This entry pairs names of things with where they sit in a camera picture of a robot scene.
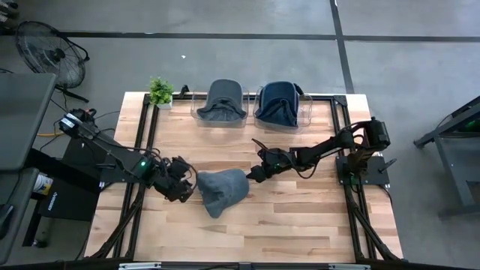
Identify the black floor fan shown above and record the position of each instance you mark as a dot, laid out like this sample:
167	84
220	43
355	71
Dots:
48	52

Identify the dark blue denim cap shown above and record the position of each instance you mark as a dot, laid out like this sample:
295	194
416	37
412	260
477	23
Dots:
279	103

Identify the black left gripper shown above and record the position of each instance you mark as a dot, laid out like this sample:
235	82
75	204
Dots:
168	180

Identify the dark keyboard tray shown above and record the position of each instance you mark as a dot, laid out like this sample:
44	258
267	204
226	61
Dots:
15	210

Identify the black computer case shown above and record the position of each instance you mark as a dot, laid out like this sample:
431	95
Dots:
67	202

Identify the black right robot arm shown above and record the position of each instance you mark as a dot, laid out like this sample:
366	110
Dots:
322	148

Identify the green plant in white pot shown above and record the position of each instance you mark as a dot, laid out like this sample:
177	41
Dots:
161	92

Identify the slate grey denim cap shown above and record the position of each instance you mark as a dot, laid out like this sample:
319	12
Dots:
223	97

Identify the pale grey denim cap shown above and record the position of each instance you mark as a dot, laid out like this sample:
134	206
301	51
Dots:
221	189

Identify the grey metal cart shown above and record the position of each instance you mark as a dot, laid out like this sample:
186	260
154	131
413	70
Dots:
457	161

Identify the clear plastic bin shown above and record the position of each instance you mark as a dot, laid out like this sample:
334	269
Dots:
307	112
195	112

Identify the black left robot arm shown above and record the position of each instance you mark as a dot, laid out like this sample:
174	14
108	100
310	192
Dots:
112	153

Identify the grey desk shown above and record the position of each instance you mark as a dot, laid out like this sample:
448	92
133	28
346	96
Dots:
22	120

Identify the black aluminium table frame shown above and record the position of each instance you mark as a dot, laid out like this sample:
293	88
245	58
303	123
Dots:
339	100

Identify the silver aluminium bracket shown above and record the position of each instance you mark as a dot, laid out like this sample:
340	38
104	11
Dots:
348	267
139	266

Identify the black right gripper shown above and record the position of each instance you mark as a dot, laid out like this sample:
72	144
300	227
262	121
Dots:
277	161

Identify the white bucket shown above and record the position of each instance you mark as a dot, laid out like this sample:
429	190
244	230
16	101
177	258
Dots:
43	183

